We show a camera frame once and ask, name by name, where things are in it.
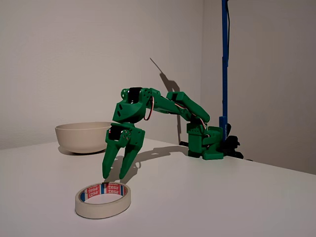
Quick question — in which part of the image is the beige masking tape roll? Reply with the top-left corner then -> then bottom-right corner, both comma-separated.
75,182 -> 132,220

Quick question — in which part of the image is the white round bowl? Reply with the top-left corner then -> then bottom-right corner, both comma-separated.
54,121 -> 113,155

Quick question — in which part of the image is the black table clamp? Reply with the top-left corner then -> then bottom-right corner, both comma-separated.
222,123 -> 244,160

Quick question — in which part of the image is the arm servo cable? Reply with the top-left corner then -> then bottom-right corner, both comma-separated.
143,95 -> 155,121

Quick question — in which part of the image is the blue camera pole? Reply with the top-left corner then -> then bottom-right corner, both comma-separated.
219,0 -> 232,155

